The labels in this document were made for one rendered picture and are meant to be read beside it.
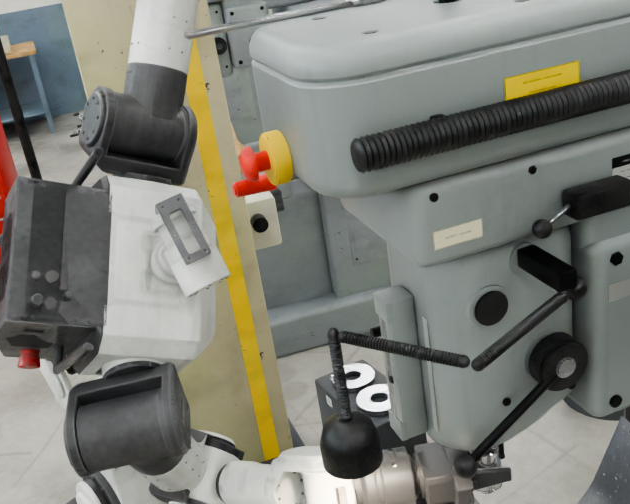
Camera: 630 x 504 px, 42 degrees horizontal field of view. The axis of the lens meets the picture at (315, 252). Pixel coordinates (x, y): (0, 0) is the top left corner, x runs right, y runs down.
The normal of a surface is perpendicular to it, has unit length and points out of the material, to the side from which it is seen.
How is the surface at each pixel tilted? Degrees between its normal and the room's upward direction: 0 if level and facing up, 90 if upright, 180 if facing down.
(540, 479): 0
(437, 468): 1
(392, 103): 90
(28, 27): 90
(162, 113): 81
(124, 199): 58
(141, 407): 27
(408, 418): 90
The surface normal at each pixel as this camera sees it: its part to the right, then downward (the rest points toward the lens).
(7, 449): -0.15, -0.90
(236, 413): 0.34, 0.34
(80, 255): 0.48, -0.28
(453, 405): -0.50, 0.42
